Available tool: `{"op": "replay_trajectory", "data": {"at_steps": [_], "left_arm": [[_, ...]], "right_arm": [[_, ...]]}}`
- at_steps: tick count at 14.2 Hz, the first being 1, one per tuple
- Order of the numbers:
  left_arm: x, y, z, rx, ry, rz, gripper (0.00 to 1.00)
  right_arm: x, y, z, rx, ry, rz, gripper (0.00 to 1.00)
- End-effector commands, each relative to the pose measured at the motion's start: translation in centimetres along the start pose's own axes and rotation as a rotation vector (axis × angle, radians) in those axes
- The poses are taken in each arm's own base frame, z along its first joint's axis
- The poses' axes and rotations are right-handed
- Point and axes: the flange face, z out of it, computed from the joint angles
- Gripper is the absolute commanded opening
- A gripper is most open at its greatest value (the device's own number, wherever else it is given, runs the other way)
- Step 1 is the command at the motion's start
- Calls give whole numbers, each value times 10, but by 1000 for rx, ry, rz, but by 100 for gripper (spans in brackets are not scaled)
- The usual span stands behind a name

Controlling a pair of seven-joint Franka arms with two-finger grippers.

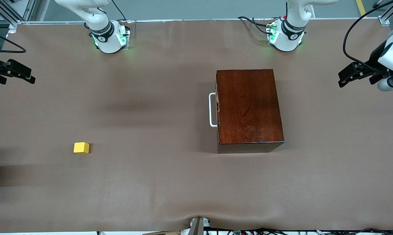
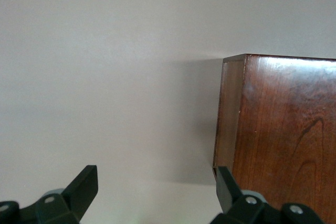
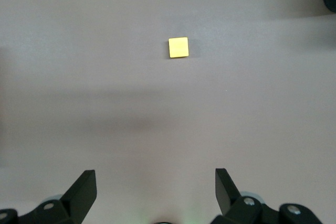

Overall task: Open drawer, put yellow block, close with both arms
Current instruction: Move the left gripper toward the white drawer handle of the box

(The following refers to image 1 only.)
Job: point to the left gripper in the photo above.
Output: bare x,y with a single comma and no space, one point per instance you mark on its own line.
373,61

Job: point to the yellow block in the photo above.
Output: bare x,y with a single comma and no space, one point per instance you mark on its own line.
81,148

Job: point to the dark wooden drawer cabinet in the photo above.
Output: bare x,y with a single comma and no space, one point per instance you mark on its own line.
248,107

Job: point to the large table cover sheet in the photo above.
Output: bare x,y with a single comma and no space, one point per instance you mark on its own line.
150,98

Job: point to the brown cardboard piece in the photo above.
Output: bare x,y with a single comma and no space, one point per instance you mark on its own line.
164,233

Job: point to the silver table edge rail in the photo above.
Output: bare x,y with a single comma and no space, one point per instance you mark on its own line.
199,20

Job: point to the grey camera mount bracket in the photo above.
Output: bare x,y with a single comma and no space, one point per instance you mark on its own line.
198,227

